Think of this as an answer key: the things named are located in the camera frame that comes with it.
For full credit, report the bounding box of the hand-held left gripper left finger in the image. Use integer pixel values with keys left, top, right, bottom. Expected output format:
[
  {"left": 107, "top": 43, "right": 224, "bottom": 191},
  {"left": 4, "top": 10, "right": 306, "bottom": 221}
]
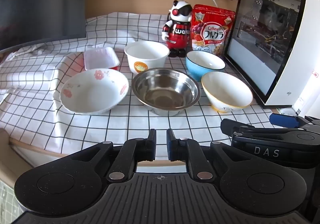
[{"left": 67, "top": 129, "right": 157, "bottom": 182}]

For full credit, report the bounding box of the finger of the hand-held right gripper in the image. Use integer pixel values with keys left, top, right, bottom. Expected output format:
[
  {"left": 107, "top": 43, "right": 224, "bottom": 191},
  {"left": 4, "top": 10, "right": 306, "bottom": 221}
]
[
  {"left": 269, "top": 113, "right": 320, "bottom": 128},
  {"left": 220, "top": 118, "right": 253, "bottom": 138}
]

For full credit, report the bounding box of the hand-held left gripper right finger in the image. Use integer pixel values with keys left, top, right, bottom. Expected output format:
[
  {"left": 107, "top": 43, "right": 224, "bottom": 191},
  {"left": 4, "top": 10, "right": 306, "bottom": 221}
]
[{"left": 167, "top": 129, "right": 253, "bottom": 181}]

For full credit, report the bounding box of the white bowl yellow rim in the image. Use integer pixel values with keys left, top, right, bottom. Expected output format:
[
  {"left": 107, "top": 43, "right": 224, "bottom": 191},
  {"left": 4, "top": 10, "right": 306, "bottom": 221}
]
[{"left": 201, "top": 71, "right": 254, "bottom": 114}]

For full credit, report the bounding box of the stainless steel bowl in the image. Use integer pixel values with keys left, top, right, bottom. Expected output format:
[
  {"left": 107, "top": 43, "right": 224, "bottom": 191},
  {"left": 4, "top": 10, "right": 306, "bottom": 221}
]
[{"left": 131, "top": 68, "right": 201, "bottom": 117}]

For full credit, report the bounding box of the blue ceramic bowl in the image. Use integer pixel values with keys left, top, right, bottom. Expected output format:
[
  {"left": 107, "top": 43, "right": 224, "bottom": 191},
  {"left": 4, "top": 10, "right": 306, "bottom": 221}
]
[{"left": 185, "top": 51, "right": 226, "bottom": 82}]

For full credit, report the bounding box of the white floral bowl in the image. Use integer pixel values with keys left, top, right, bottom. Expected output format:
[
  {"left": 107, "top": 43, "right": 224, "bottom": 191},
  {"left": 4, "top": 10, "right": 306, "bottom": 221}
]
[{"left": 59, "top": 68, "right": 130, "bottom": 115}]

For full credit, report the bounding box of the white paper bowl orange label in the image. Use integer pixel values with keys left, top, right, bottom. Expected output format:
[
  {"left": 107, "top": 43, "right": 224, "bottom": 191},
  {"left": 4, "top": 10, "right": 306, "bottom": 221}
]
[{"left": 124, "top": 41, "right": 170, "bottom": 75}]

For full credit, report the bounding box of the white checked tablecloth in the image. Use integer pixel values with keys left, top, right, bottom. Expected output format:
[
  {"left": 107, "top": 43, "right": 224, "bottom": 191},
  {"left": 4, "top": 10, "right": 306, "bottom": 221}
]
[{"left": 0, "top": 12, "right": 278, "bottom": 163}]

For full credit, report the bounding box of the white computer case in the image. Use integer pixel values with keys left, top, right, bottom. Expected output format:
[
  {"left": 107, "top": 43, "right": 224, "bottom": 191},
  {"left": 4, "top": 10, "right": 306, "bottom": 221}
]
[{"left": 224, "top": 0, "right": 320, "bottom": 109}]

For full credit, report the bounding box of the red cereal bag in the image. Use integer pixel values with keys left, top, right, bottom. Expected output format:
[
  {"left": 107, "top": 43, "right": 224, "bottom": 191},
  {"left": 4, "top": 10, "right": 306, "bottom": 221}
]
[{"left": 191, "top": 4, "right": 236, "bottom": 59}]

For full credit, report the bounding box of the red black robot toy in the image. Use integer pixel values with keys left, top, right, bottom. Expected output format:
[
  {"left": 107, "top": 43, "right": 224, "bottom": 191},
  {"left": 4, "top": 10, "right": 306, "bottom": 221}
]
[{"left": 162, "top": 0, "right": 193, "bottom": 58}]

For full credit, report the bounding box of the beige rounded bar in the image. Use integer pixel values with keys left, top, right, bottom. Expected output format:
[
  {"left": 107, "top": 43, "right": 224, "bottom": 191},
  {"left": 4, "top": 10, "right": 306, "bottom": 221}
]
[{"left": 0, "top": 128, "right": 28, "bottom": 190}]

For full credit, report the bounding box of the black monitor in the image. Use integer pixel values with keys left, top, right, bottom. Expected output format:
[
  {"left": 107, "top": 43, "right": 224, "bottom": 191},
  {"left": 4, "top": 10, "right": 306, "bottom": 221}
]
[{"left": 0, "top": 0, "right": 89, "bottom": 51}]

